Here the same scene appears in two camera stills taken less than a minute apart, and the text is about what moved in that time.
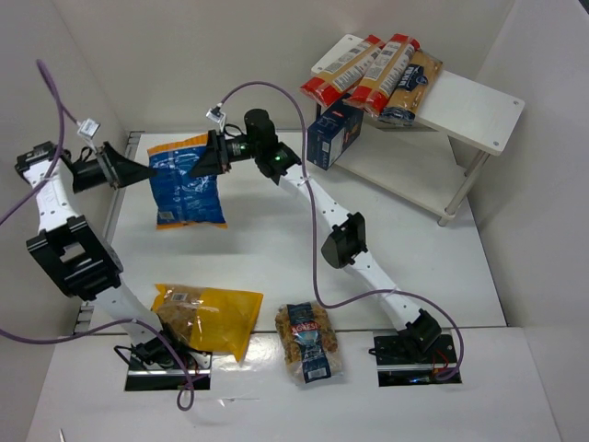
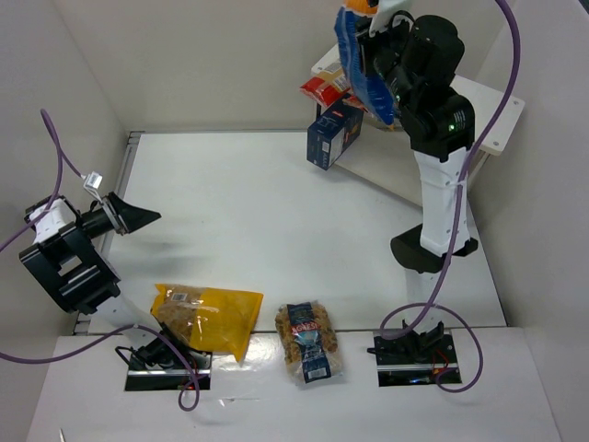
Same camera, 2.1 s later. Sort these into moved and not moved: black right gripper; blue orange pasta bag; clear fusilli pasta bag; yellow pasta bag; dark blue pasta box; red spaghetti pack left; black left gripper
Moved: black left gripper; blue orange pasta bag; black right gripper
Not moved: red spaghetti pack left; dark blue pasta box; clear fusilli pasta bag; yellow pasta bag
